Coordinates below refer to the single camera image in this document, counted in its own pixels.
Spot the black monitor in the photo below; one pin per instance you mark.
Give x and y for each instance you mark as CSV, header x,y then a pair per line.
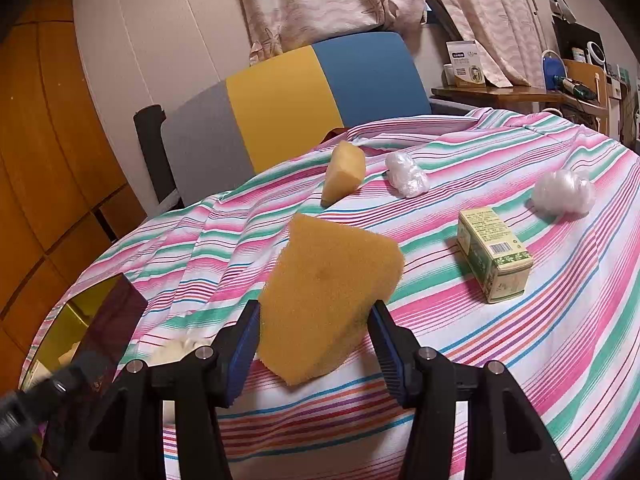
x,y
575,42

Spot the grey yellow blue chair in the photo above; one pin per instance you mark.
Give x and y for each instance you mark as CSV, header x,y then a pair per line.
x,y
280,105

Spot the dark tinted storage box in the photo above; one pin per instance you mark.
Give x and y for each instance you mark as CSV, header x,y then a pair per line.
x,y
117,315

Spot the pink patterned curtain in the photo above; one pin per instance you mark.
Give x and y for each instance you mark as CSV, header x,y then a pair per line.
x,y
490,15
325,0

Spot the light wooden chair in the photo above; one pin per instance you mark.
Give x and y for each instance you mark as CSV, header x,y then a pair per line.
x,y
585,72

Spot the orange wooden wardrobe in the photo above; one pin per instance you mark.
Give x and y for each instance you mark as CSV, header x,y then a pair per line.
x,y
45,160

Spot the yellow wedge sponge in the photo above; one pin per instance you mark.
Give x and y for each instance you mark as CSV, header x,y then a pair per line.
x,y
325,285

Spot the crumpled clear plastic bag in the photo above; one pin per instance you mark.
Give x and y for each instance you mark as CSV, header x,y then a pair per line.
x,y
406,176
565,192

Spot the white gauze roll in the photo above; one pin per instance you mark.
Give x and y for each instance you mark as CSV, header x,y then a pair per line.
x,y
175,352

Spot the blue desk fan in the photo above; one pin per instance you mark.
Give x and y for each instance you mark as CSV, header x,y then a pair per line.
x,y
552,70

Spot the white printed box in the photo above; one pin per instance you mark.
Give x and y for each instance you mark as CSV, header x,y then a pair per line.
x,y
467,65

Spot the green and cream carton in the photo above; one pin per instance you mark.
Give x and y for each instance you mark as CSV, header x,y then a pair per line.
x,y
492,250

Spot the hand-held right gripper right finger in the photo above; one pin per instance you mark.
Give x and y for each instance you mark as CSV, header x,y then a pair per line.
x,y
387,355

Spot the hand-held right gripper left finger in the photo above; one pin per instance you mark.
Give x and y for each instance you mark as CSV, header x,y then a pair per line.
x,y
245,355

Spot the striped pink tablecloth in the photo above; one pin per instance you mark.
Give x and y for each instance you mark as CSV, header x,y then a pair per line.
x,y
525,360

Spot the small white cup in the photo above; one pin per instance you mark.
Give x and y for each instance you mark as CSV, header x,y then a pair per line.
x,y
448,75

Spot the yellow long sponge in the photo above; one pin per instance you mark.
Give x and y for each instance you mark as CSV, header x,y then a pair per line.
x,y
342,175

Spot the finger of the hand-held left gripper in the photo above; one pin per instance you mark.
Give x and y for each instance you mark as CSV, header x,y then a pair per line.
x,y
55,387

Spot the wooden side desk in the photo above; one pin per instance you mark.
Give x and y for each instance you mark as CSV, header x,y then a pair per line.
x,y
490,92

